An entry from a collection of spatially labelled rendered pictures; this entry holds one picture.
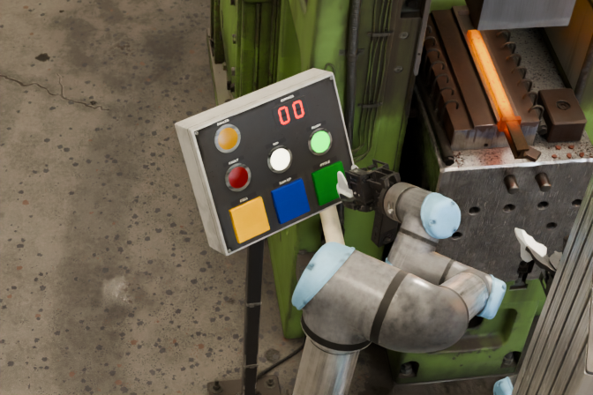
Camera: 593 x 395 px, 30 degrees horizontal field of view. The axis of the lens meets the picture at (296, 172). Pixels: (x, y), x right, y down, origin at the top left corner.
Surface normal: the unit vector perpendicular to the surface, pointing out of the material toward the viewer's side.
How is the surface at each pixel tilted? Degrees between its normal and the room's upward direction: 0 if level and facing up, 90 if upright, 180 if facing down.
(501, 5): 90
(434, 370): 89
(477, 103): 0
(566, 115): 0
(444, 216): 60
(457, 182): 90
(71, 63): 0
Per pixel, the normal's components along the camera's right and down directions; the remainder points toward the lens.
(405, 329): 0.00, 0.29
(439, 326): 0.55, 0.17
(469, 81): 0.06, -0.69
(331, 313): -0.43, 0.42
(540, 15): 0.15, 0.73
